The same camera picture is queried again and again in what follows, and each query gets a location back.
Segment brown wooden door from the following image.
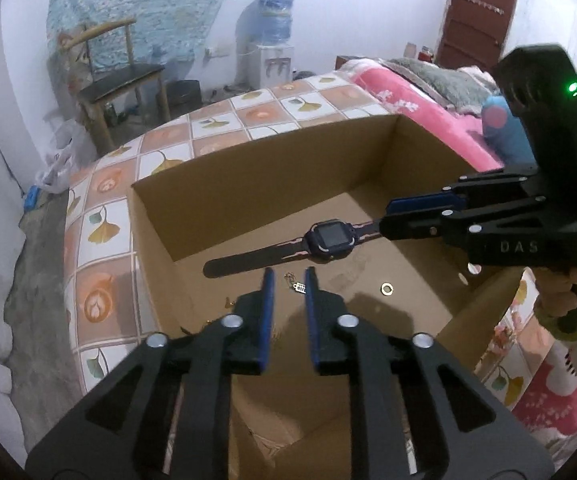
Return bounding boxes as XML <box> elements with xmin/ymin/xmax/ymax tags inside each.
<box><xmin>435</xmin><ymin>0</ymin><xmax>524</xmax><ymax>76</ymax></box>

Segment wooden chair with dark seat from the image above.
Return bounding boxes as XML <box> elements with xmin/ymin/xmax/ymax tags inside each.
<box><xmin>58</xmin><ymin>18</ymin><xmax>172</xmax><ymax>153</ymax></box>

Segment black bin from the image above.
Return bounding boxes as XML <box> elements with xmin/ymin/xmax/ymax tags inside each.
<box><xmin>161</xmin><ymin>80</ymin><xmax>202</xmax><ymax>121</ymax></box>

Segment blue patterned wall cloth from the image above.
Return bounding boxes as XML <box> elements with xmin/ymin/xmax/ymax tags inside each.
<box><xmin>46</xmin><ymin>0</ymin><xmax>244</xmax><ymax>73</ymax></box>

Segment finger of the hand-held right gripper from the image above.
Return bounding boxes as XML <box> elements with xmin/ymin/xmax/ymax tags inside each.
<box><xmin>378</xmin><ymin>198</ymin><xmax>552</xmax><ymax>250</ymax></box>
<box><xmin>386</xmin><ymin>162</ymin><xmax>542</xmax><ymax>217</ymax></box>

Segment white water dispenser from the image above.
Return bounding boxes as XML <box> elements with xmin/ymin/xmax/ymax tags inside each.
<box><xmin>236</xmin><ymin>42</ymin><xmax>295</xmax><ymax>90</ymax></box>

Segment brown cardboard box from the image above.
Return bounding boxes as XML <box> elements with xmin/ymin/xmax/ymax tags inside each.
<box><xmin>127</xmin><ymin>112</ymin><xmax>526</xmax><ymax>480</ymax></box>

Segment person's right hand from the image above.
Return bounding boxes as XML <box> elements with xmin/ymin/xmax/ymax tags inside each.
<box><xmin>535</xmin><ymin>260</ymin><xmax>577</xmax><ymax>318</ymax></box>

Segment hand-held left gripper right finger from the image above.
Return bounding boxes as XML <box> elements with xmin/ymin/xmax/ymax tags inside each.
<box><xmin>304</xmin><ymin>266</ymin><xmax>555</xmax><ymax>480</ymax></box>

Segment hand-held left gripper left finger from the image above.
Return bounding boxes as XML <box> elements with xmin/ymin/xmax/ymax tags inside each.
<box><xmin>25</xmin><ymin>266</ymin><xmax>275</xmax><ymax>480</ymax></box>

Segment grey fluffy blanket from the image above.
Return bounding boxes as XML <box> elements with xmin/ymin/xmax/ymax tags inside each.
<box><xmin>388</xmin><ymin>56</ymin><xmax>499</xmax><ymax>116</ymax></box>

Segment blue plush toy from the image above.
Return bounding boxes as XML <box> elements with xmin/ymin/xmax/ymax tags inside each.
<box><xmin>481</xmin><ymin>92</ymin><xmax>539</xmax><ymax>166</ymax></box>

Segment black smart watch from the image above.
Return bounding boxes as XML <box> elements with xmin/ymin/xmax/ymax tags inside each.
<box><xmin>202</xmin><ymin>217</ymin><xmax>386</xmax><ymax>278</ymax></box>

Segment pink floral blanket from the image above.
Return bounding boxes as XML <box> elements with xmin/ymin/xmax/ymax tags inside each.
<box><xmin>341</xmin><ymin>57</ymin><xmax>577</xmax><ymax>443</ymax></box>

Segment tile-patterned leaf print sheet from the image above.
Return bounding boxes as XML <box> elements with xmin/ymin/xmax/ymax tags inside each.
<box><xmin>63</xmin><ymin>72</ymin><xmax>544</xmax><ymax>411</ymax></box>

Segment white plastic bags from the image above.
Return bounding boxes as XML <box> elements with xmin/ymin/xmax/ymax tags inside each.
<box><xmin>36</xmin><ymin>120</ymin><xmax>99</xmax><ymax>193</ymax></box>

